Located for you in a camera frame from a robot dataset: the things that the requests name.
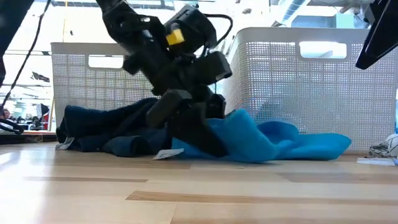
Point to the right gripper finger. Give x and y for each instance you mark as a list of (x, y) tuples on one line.
[(384, 31)]

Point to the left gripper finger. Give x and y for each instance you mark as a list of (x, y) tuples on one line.
[(164, 107), (192, 130)]

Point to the bright blue garment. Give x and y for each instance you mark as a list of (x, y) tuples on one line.
[(255, 143)]

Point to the black garment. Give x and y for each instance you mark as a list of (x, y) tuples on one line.
[(99, 124)]

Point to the white perforated plastic bin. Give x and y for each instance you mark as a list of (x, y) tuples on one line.
[(311, 102), (93, 90)]

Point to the white leaf-patterned cloth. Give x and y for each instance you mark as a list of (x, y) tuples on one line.
[(384, 147)]

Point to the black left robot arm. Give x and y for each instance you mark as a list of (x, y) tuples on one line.
[(124, 18)]

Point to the white ceiling box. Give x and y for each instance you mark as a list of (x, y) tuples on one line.
[(344, 21)]

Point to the small grey ceiling sensor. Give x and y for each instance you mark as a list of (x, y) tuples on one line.
[(247, 11)]

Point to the black and red chair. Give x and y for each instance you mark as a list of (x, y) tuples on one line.
[(42, 110)]

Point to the black hanging sign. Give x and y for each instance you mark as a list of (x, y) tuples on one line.
[(40, 77)]

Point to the person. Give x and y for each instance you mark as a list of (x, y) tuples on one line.
[(5, 114)]

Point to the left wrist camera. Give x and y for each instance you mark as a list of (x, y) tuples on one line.
[(214, 67)]

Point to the grey ribbed ventilation duct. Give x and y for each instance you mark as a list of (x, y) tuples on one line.
[(292, 9)]

